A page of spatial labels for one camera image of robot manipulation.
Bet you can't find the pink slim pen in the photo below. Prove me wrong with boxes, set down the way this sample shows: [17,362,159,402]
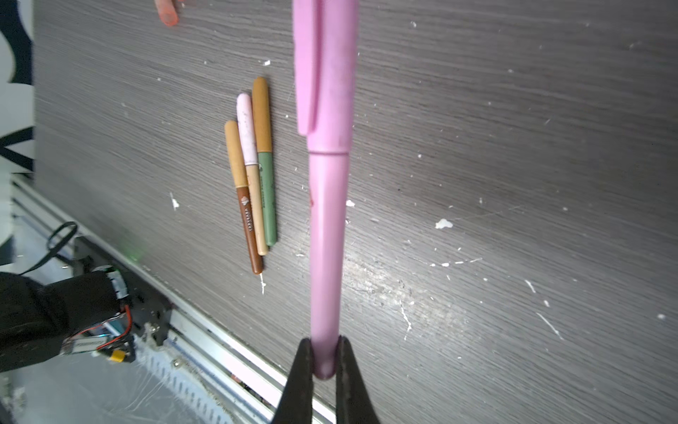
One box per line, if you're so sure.
[292,1,359,380]

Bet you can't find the gold cap green pen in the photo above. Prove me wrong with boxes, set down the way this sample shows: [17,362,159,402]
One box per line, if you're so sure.
[252,77,277,247]

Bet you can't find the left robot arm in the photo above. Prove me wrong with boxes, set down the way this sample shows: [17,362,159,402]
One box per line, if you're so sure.
[1,269,129,372]

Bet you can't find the pale pink cap tan pen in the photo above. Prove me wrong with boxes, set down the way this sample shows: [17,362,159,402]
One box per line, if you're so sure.
[237,93,268,256]

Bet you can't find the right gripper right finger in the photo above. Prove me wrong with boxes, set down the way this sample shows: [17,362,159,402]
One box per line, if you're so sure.
[335,336,381,424]

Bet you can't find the white slotted cable duct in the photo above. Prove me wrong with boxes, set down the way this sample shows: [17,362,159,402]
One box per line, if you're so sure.
[136,340,248,423]

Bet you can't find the aluminium front rail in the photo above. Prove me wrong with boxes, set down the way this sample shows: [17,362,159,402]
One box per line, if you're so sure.
[10,174,340,424]

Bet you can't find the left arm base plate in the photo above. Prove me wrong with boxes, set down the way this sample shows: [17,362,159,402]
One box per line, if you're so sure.
[73,236,172,346]

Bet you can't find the tan cap brown pen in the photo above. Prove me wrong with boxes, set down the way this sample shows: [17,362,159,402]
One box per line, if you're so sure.
[224,120,264,275]

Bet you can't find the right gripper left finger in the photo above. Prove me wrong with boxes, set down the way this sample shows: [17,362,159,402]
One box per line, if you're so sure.
[270,338,314,424]

